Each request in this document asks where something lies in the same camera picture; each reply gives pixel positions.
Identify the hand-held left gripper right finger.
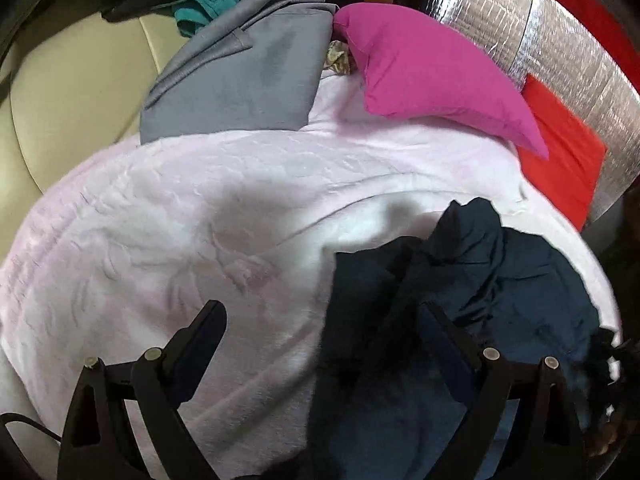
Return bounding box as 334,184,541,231
417,301,586,480

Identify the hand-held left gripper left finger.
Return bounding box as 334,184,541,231
56,300,228,480

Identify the dark blue garment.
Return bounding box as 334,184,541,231
300,197,616,480

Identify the person's right hand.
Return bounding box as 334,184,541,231
587,405,628,458

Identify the pale pink blanket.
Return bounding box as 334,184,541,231
0,67,623,480

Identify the red cloth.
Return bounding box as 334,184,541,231
515,0,640,96
515,74,608,233

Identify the grey garment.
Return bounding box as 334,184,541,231
139,0,343,146

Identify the magenta pink garment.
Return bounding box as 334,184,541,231
332,2,551,158

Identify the beige leather sofa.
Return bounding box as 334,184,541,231
0,12,176,266

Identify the floral patterned cloth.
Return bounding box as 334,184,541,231
324,40,358,77

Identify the silver foil insulation sheet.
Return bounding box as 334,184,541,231
425,0,640,223

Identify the teal garment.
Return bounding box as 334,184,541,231
172,0,241,38

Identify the black cable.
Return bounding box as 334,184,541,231
0,412,63,480

